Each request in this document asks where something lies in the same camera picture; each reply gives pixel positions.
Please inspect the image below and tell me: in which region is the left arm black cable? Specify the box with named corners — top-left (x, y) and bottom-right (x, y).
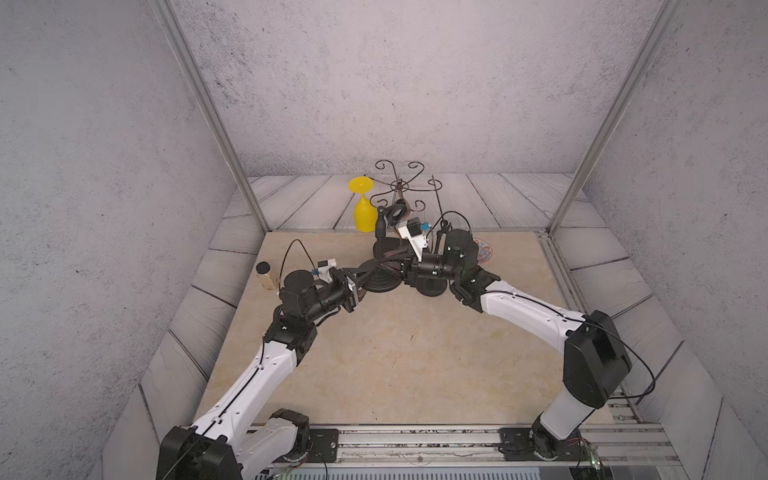
top-left (277, 238), bottom-right (318, 289)

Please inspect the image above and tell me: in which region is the aluminium front rail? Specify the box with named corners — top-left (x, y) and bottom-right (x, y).
top-left (263, 424), bottom-right (682, 479)

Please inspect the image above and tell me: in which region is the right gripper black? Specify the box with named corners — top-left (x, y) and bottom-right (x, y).
top-left (378, 246), bottom-right (464, 290)

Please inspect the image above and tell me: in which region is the yellow plastic goblet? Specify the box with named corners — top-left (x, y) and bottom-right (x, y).
top-left (348, 176), bottom-right (378, 233)

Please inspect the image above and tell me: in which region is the scrolled wire holder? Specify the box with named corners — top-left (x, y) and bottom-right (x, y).
top-left (367, 159), bottom-right (444, 224)

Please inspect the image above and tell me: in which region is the aluminium left corner post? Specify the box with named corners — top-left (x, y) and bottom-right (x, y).
top-left (149, 0), bottom-right (271, 233)

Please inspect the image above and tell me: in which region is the black microphone stand pole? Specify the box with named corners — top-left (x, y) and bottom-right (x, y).
top-left (434, 219), bottom-right (453, 254)

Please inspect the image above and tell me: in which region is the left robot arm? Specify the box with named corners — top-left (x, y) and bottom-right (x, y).
top-left (156, 267), bottom-right (365, 479)

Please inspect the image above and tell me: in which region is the spice jar black lid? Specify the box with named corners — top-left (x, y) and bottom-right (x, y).
top-left (255, 261), bottom-right (278, 291)

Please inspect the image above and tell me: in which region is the aluminium corner post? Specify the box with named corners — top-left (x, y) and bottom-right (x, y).
top-left (546, 0), bottom-right (682, 237)
top-left (149, 0), bottom-right (271, 233)

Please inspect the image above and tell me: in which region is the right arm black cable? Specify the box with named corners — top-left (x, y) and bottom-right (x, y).
top-left (593, 320), bottom-right (658, 402)

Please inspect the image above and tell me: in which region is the red blue patterned bowl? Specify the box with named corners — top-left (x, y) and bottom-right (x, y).
top-left (475, 239), bottom-right (493, 264)

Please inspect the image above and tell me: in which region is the dark oval stand base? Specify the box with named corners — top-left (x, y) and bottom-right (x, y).
top-left (373, 237), bottom-right (408, 259)

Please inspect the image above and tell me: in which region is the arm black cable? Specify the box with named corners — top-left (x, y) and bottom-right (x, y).
top-left (593, 320), bottom-right (658, 402)
top-left (277, 238), bottom-right (318, 289)

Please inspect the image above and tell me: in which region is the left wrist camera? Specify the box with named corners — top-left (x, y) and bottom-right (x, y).
top-left (314, 258), bottom-right (337, 283)

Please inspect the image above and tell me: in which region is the aluminium right corner post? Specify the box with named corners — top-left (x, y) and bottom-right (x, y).
top-left (546, 0), bottom-right (682, 237)

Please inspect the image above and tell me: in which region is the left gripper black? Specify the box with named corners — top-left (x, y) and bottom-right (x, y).
top-left (302, 267), bottom-right (375, 327)

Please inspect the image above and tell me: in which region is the spare black microphone pole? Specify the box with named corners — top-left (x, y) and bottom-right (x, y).
top-left (374, 200), bottom-right (410, 273)

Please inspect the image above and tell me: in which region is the black round stand base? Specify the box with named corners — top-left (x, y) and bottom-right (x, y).
top-left (415, 277), bottom-right (448, 297)

